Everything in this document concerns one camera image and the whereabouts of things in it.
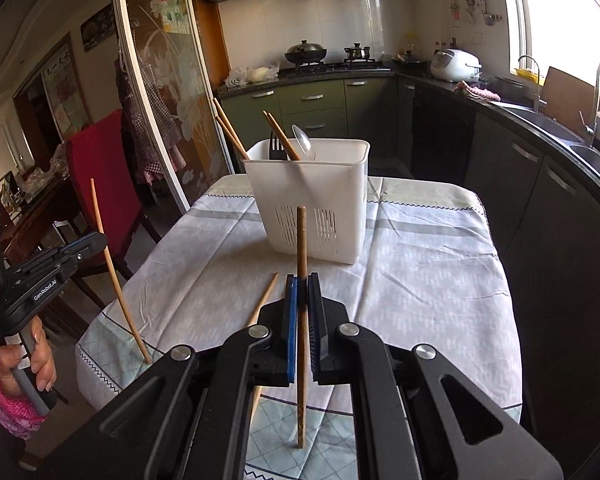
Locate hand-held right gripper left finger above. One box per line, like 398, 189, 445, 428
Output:
47, 272, 301, 480

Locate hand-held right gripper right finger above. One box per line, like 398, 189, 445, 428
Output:
307, 272, 566, 480

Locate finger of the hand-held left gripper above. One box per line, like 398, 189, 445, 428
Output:
45, 231, 109, 266
7, 247, 95, 291

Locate light wooden chopstick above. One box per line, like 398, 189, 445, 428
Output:
212, 98, 249, 162
216, 116, 247, 160
242, 271, 279, 436
90, 178, 152, 365

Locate white plastic utensil holder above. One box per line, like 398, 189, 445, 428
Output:
241, 138, 371, 265

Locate clear plastic spoon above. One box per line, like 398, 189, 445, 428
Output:
291, 124, 317, 162

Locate person's left forearm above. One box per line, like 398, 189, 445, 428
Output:
0, 360, 48, 441

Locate person's left hand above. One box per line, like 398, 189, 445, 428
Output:
0, 316, 59, 395

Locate dark wooden dining table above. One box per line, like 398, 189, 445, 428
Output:
0, 175, 91, 271

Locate chair with red cover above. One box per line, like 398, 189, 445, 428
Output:
55, 109, 163, 311

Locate grey patterned tablecloth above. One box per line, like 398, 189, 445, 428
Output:
75, 175, 526, 480

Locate checked apron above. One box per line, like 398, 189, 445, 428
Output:
114, 50, 181, 186

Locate sliding glass door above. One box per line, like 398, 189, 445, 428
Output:
111, 0, 241, 216

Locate white plastic bags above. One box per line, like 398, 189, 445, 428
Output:
223, 62, 281, 87

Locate black kitchen countertop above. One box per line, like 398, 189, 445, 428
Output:
217, 62, 600, 211

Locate black gas stove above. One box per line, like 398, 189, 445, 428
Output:
282, 60, 392, 73

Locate black wok with lid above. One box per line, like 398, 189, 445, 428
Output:
284, 39, 328, 66

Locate small black pot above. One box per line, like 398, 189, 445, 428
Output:
343, 42, 372, 62

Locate black frying pan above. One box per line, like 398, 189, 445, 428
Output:
391, 50, 431, 68

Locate red kitchen cloth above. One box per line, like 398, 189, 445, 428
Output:
454, 80, 502, 103

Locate white rice cooker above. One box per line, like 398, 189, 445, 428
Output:
430, 48, 482, 83

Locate steel double sink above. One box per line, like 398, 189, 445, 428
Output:
500, 102, 600, 181

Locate small chrome faucet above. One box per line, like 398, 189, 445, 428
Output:
517, 55, 548, 113

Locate yellow sponge holder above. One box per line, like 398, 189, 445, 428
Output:
514, 66, 546, 85

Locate brown cutting board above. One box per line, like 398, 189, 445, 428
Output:
542, 66, 600, 131

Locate kitchen window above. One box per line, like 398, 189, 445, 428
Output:
500, 0, 600, 91

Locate dark wall picture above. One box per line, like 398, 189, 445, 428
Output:
80, 2, 118, 52

